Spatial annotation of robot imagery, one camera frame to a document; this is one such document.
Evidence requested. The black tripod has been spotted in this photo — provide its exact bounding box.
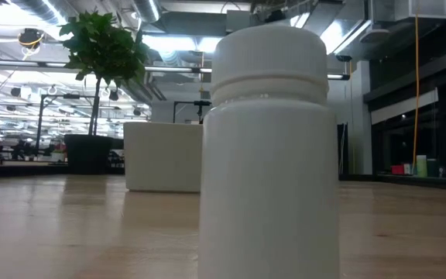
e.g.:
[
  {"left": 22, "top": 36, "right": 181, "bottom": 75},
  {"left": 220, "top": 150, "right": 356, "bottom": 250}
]
[{"left": 173, "top": 99, "right": 213, "bottom": 126}]

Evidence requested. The white pill bottle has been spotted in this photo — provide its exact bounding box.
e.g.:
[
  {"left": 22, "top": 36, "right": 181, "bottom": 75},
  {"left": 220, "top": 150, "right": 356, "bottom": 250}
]
[{"left": 197, "top": 24, "right": 341, "bottom": 279}]

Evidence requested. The long ceiling light tube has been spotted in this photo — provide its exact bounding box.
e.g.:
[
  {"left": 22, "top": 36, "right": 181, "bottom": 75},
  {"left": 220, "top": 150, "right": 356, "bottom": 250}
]
[{"left": 0, "top": 58, "right": 351, "bottom": 81}]

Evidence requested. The silver ventilation duct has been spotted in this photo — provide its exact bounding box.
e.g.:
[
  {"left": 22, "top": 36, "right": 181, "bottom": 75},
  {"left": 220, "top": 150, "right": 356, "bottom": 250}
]
[{"left": 129, "top": 0, "right": 163, "bottom": 24}]

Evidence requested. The translucent grey plastic basket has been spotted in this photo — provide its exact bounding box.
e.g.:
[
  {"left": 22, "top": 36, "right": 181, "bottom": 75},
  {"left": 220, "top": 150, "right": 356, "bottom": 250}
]
[{"left": 122, "top": 121, "right": 205, "bottom": 194}]

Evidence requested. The black yellow cable reel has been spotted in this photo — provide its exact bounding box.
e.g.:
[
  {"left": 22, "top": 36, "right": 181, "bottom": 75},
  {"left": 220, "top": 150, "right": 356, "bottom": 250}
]
[{"left": 17, "top": 27, "right": 46, "bottom": 50}]

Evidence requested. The green potted plant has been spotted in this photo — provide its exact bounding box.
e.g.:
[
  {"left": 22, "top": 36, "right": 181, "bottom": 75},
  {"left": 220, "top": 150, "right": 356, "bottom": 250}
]
[{"left": 58, "top": 9, "right": 151, "bottom": 176}]

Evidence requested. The dark green cup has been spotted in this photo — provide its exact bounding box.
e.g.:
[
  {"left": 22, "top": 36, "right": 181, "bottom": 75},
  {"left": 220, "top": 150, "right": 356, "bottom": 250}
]
[{"left": 427, "top": 157, "right": 440, "bottom": 178}]

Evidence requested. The light green cup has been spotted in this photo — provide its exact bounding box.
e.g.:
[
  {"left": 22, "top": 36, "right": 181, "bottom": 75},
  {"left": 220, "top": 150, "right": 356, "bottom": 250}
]
[{"left": 416, "top": 154, "right": 428, "bottom": 178}]

